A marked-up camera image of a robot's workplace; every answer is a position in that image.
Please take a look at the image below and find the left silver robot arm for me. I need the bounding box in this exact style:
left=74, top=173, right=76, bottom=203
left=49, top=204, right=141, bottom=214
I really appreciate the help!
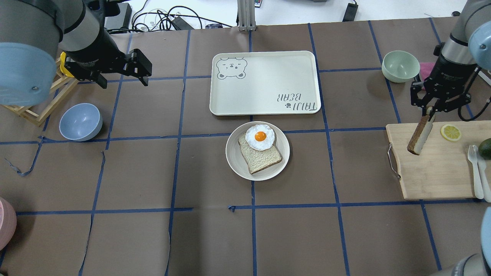
left=0, top=0, right=152, bottom=106

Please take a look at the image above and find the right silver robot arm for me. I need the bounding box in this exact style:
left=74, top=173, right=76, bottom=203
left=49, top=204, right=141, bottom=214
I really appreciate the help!
left=407, top=0, right=490, bottom=155

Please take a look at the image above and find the white plastic fork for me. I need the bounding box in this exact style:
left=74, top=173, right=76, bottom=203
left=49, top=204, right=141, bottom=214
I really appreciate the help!
left=468, top=145, right=484, bottom=199

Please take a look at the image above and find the bread slice from board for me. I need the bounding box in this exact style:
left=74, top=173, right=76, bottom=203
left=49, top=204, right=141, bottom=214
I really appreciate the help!
left=407, top=106, right=435, bottom=155

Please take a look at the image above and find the blue bowl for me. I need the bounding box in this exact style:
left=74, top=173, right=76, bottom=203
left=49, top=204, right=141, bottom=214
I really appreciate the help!
left=59, top=103, right=103, bottom=142

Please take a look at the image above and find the pink bowl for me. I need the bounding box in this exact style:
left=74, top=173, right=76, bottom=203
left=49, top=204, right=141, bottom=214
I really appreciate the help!
left=0, top=197, right=17, bottom=250

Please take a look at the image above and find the aluminium frame post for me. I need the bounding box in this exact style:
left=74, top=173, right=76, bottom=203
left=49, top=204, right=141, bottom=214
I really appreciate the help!
left=237, top=0, right=257, bottom=31

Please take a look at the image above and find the avocado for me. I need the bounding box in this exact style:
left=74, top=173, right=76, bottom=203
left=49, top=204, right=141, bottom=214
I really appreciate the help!
left=478, top=138, right=491, bottom=160

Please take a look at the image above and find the bread slice on plate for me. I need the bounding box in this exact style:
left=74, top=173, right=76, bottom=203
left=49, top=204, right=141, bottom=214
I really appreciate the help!
left=238, top=133, right=283, bottom=174

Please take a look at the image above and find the white plastic knife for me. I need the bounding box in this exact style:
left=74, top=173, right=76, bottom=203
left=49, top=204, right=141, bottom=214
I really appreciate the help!
left=473, top=145, right=491, bottom=203

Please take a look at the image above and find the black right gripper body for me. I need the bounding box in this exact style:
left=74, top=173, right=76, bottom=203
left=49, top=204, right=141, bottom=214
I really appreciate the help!
left=410, top=54, right=477, bottom=112

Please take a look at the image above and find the fried egg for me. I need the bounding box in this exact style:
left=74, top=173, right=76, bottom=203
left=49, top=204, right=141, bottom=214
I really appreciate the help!
left=245, top=124, right=276, bottom=151

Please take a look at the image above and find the black power adapter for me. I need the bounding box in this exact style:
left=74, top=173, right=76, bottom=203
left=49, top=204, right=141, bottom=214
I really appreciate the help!
left=342, top=1, right=358, bottom=21

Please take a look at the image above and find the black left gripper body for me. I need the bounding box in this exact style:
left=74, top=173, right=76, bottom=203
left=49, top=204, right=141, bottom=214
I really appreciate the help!
left=65, top=49, right=153, bottom=82

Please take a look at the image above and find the wooden cutting board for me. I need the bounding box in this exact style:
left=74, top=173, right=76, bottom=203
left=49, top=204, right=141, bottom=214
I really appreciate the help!
left=386, top=120, right=491, bottom=200

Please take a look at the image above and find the lemon slice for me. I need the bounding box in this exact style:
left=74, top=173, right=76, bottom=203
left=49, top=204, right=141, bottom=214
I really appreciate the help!
left=440, top=124, right=462, bottom=142

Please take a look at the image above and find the wooden rack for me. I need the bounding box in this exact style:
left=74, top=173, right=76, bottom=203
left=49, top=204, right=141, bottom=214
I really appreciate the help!
left=2, top=52, right=79, bottom=127

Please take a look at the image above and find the green bowl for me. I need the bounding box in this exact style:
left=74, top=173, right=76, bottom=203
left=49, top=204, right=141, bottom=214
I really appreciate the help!
left=382, top=50, right=420, bottom=83

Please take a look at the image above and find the cream bear tray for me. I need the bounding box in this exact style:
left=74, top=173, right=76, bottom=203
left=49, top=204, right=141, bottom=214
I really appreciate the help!
left=209, top=51, right=321, bottom=116

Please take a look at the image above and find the pink cloth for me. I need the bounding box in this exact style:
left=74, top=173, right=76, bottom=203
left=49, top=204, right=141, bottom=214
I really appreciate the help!
left=415, top=62, right=435, bottom=82

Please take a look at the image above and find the round cream plate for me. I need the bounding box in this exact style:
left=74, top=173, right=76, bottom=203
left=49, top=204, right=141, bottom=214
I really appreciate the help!
left=226, top=121, right=291, bottom=182

